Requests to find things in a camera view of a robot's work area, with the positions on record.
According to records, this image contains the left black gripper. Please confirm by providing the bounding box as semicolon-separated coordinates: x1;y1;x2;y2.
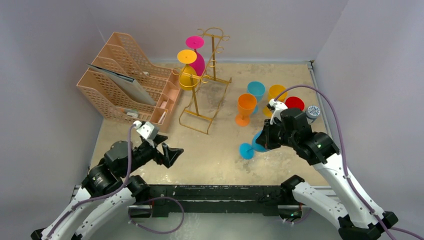
120;133;183;177

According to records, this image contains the blue wine glass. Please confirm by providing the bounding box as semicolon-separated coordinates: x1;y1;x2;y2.
247;81;266;114
239;131;268;160

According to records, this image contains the orange wine glass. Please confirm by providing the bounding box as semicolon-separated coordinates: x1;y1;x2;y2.
235;93;257;127

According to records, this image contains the red wine glass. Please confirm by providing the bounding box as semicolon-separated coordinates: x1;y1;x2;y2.
284;96;305;111

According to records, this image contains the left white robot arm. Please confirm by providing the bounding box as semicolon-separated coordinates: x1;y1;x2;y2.
30;135;184;240

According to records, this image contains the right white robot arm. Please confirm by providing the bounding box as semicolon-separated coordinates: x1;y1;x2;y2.
256;108;399;240

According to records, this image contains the magenta wine glass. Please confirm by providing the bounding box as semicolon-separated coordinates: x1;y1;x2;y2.
185;35;206;76

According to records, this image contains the grey folder in organizer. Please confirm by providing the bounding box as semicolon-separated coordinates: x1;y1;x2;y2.
87;63;156;106

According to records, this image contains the pink plastic file organizer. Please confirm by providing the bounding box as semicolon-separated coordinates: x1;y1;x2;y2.
76;32;182;133

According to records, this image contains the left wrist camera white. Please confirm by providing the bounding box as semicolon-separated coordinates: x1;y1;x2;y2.
133;120;159;141

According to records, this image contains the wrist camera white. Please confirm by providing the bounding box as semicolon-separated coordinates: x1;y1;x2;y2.
266;98;288;125
133;120;159;141

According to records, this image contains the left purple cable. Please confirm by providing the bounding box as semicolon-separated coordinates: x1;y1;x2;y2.
46;124;185;240

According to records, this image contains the purple cable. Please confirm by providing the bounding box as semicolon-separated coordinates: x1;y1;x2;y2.
46;124;185;240
273;84;424;240

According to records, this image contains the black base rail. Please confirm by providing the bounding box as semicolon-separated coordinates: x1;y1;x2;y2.
124;175;314;220

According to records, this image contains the gold wire glass rack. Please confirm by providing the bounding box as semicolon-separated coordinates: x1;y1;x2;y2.
173;27;232;135

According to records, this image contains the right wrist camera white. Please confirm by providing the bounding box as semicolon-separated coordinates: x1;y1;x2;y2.
266;98;288;125

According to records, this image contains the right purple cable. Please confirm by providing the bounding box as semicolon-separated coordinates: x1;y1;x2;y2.
273;84;424;240

